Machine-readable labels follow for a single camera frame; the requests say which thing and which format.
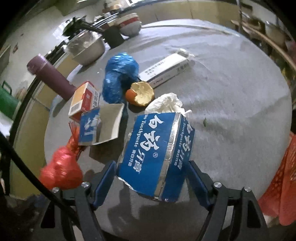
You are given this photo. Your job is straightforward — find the blue toothpaste box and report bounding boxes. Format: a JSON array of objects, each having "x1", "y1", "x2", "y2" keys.
[{"x1": 117, "y1": 113, "x2": 195, "y2": 202}]

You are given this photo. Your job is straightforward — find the steel basin with bag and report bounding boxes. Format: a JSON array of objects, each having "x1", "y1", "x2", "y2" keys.
[{"x1": 64, "y1": 31, "x2": 105, "y2": 66}]

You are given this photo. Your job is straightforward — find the long white medicine box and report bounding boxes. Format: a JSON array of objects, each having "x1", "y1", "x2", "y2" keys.
[{"x1": 138, "y1": 48, "x2": 195, "y2": 89}]

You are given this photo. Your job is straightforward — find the stacked red white bowls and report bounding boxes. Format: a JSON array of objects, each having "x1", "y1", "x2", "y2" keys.
[{"x1": 115, "y1": 13, "x2": 142, "y2": 37}]

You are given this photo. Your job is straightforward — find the grey tablecloth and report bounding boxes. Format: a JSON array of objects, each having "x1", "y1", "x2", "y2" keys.
[{"x1": 43, "y1": 18, "x2": 293, "y2": 241}]

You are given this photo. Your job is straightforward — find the red plastic basket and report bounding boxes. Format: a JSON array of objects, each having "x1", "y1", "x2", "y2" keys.
[{"x1": 258, "y1": 133, "x2": 295, "y2": 226}]

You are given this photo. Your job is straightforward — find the steel pot on rack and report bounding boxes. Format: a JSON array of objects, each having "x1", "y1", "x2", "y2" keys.
[{"x1": 265, "y1": 21, "x2": 286, "y2": 47}]

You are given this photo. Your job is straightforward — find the blue plastic bag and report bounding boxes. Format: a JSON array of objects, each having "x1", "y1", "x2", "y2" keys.
[{"x1": 102, "y1": 52, "x2": 139, "y2": 104}]

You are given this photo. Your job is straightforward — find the red plastic bag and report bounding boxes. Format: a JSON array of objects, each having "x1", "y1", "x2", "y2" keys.
[{"x1": 39, "y1": 121, "x2": 84, "y2": 190}]

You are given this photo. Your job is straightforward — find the black chopstick cup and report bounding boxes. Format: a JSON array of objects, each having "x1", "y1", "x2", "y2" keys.
[{"x1": 102, "y1": 26, "x2": 125, "y2": 49}]

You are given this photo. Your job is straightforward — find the green thermos jug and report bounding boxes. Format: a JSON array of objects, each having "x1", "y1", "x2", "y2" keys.
[{"x1": 0, "y1": 81, "x2": 21, "y2": 121}]

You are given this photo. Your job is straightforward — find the orange peel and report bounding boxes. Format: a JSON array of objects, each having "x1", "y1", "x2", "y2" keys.
[{"x1": 125, "y1": 81, "x2": 155, "y2": 107}]

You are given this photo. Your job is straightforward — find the orange white medicine box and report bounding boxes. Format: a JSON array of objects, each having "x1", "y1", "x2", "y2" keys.
[{"x1": 68, "y1": 81, "x2": 100, "y2": 122}]

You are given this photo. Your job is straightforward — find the small blue silver box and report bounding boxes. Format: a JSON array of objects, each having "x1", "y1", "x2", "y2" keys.
[{"x1": 78, "y1": 103, "x2": 125, "y2": 146}]

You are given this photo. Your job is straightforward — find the white tissue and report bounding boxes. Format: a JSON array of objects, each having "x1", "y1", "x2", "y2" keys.
[{"x1": 144, "y1": 92, "x2": 192, "y2": 117}]

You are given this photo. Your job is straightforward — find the maroon thermos bottle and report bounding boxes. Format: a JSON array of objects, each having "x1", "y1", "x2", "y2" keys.
[{"x1": 27, "y1": 54, "x2": 76, "y2": 100}]

